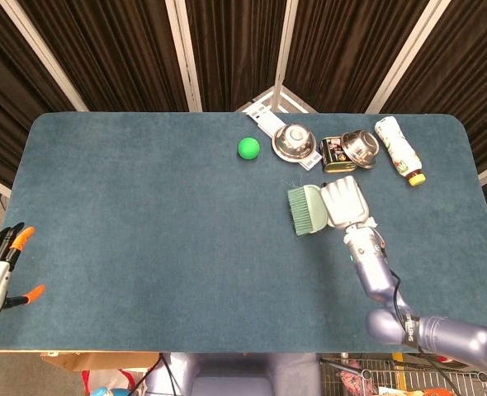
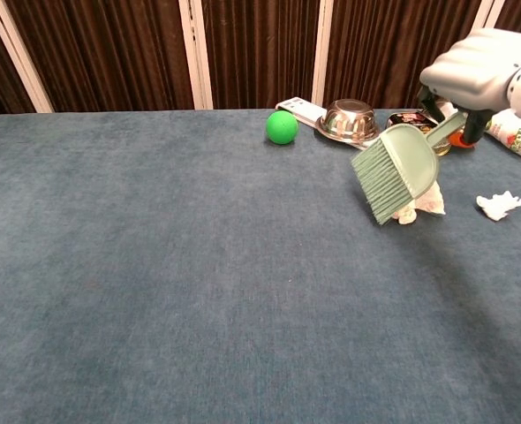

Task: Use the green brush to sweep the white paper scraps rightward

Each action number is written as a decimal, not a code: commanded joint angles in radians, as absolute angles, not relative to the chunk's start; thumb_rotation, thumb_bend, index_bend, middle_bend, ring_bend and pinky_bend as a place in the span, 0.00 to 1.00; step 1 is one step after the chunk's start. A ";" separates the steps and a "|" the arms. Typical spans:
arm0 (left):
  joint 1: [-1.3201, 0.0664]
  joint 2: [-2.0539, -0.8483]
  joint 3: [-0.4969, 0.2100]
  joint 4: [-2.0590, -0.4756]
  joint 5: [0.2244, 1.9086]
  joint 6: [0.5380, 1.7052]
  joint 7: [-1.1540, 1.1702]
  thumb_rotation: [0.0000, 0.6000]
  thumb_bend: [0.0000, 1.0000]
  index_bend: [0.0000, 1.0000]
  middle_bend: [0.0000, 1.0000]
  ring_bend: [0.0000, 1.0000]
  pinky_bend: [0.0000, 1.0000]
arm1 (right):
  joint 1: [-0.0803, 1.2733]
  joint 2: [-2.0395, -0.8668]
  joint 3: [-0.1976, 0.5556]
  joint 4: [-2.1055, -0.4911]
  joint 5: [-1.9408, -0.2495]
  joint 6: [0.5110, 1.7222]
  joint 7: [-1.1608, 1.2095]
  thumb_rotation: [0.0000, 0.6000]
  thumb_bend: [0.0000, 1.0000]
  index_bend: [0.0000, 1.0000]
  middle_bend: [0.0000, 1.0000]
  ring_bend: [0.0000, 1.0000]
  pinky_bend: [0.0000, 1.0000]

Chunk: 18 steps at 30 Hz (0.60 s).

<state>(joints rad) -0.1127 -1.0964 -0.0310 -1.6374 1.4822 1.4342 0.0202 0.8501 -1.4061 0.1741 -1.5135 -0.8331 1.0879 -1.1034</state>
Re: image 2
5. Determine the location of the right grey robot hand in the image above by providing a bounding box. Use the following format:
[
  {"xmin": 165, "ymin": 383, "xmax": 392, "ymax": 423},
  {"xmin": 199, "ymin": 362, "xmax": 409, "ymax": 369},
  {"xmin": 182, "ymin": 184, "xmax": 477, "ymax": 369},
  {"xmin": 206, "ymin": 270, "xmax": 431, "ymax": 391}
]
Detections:
[{"xmin": 418, "ymin": 27, "xmax": 521, "ymax": 149}]

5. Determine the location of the large white paper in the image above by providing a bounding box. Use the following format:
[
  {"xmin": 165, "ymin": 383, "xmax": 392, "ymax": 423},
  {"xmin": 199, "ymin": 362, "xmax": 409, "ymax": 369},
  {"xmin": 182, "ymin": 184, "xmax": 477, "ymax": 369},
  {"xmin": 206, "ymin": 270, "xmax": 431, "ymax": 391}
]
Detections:
[{"xmin": 391, "ymin": 179, "xmax": 447, "ymax": 226}]

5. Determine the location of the small white paper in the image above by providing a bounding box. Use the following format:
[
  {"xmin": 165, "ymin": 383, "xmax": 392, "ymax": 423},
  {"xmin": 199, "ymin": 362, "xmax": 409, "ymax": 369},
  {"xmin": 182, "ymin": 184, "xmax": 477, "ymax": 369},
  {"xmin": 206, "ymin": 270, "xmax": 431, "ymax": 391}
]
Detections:
[{"xmin": 476, "ymin": 190, "xmax": 521, "ymax": 222}]

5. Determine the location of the white label bottle yellow cap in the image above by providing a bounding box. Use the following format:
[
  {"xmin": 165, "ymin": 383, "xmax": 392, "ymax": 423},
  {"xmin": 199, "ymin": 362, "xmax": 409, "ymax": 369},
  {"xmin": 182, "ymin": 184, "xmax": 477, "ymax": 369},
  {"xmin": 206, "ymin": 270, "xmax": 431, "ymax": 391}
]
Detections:
[{"xmin": 484, "ymin": 109, "xmax": 521, "ymax": 163}]

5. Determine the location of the gold tin can black label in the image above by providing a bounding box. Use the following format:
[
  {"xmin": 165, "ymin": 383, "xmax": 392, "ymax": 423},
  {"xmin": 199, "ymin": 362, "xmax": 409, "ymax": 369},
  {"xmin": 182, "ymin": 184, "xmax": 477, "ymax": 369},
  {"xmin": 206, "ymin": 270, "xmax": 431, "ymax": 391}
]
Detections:
[{"xmin": 386, "ymin": 110, "xmax": 455, "ymax": 158}]

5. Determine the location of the steel bowl with flat base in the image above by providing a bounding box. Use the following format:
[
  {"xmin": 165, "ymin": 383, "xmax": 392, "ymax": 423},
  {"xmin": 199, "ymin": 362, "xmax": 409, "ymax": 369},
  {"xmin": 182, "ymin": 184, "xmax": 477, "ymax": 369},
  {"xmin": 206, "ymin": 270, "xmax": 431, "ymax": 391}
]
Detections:
[{"xmin": 315, "ymin": 98, "xmax": 381, "ymax": 145}]

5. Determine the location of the white flat plastic strip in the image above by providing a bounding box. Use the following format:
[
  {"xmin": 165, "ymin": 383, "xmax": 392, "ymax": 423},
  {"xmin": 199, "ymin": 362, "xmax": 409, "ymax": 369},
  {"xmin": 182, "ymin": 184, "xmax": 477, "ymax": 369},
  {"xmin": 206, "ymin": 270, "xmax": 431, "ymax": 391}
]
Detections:
[{"xmin": 275, "ymin": 96, "xmax": 377, "ymax": 149}]

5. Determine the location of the green ball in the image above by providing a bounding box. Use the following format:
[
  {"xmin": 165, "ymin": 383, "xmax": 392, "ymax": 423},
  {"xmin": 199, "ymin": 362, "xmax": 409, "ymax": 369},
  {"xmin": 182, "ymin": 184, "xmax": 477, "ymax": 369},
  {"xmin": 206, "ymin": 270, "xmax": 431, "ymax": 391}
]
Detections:
[{"xmin": 265, "ymin": 110, "xmax": 299, "ymax": 146}]

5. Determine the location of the white screen frame post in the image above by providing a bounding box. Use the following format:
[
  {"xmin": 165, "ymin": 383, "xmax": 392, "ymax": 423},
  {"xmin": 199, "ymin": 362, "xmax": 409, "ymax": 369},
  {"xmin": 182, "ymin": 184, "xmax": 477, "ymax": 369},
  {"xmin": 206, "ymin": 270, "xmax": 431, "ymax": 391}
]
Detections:
[
  {"xmin": 472, "ymin": 0, "xmax": 508, "ymax": 34},
  {"xmin": 177, "ymin": 0, "xmax": 214, "ymax": 110},
  {"xmin": 0, "ymin": 0, "xmax": 55, "ymax": 114},
  {"xmin": 310, "ymin": 0, "xmax": 335, "ymax": 108}
]

